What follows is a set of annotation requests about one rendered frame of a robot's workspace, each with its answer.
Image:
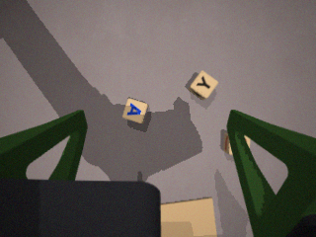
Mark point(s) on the tan letter block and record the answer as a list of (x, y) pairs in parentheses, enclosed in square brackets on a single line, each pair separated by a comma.
[(203, 85), (227, 147), (135, 111)]

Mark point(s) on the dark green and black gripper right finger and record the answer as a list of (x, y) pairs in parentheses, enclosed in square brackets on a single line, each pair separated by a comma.
[(270, 214)]

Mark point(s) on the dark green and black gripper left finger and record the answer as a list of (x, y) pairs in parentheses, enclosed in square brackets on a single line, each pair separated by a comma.
[(20, 149)]

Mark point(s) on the tan flat mat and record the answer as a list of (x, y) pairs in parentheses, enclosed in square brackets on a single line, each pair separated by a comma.
[(188, 218)]

